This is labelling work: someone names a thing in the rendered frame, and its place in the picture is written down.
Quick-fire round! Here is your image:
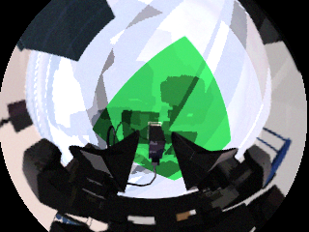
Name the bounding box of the green circuit board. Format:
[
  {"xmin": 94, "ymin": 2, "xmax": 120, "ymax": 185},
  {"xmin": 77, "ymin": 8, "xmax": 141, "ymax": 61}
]
[{"xmin": 93, "ymin": 36, "xmax": 232, "ymax": 181}]

